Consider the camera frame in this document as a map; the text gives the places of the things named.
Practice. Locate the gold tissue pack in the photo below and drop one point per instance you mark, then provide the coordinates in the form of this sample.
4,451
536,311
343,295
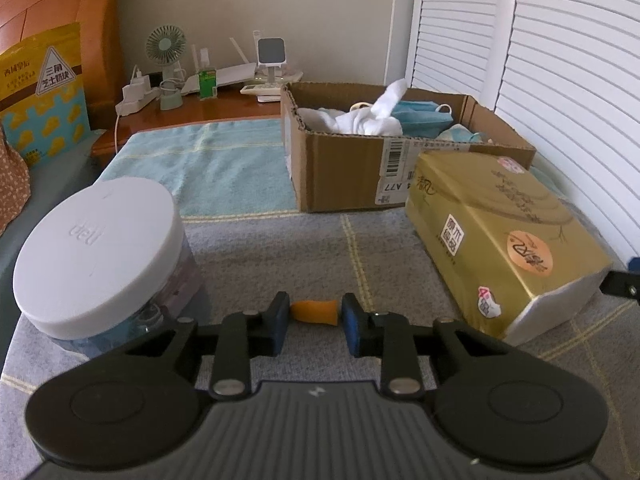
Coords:
500,240

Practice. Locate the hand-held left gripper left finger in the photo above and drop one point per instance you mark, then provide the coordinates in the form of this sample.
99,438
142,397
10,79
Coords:
277,327

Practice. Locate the white louvered door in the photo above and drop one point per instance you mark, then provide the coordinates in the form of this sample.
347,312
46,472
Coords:
575,85
460,20

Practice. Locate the brown dotted cloth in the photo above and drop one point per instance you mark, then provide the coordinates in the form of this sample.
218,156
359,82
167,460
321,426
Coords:
12,185

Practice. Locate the wooden nightstand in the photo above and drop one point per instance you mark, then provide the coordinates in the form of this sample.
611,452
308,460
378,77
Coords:
225,107

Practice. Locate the small green desk fan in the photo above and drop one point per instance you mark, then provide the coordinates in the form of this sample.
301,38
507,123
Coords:
165,45

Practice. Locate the white phone stand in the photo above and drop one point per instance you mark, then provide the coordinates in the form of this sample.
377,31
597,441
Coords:
271,52

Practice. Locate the white remote control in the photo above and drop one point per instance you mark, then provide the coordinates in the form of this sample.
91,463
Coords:
260,91

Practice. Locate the white charger plug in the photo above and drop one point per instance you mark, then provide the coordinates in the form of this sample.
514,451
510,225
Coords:
139,82

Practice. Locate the white towel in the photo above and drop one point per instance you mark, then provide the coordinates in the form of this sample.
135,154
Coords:
370,120

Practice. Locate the cardboard box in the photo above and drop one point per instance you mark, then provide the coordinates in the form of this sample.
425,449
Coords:
340,170

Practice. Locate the light blue towel blanket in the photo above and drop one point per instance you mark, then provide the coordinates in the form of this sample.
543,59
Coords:
210,170

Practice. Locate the wooden headboard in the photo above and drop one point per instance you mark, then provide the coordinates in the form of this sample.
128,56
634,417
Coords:
50,0

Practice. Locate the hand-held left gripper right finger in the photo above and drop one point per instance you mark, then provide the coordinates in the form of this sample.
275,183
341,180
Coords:
351,327

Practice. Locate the yellow snack bag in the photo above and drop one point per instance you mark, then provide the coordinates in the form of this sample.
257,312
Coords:
45,110

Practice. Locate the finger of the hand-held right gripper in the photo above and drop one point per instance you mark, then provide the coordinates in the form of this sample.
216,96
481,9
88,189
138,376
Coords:
622,285
635,261

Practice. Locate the grey plaid bedsheet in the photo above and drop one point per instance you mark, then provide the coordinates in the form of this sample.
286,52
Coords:
310,260

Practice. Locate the spray bottle with green label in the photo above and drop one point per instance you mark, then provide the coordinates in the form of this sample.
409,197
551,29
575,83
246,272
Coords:
207,85

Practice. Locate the stack of blue face masks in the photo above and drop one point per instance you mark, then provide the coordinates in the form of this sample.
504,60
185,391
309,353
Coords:
420,115

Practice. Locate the orange finger cot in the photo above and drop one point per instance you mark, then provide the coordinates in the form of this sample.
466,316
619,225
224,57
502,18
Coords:
315,312

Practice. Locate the clear jar with white lid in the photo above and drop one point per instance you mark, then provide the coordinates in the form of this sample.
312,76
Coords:
95,250

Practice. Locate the white power strip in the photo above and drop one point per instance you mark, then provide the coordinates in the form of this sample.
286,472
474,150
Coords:
135,102

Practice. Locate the white router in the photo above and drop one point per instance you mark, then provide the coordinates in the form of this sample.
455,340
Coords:
230,76

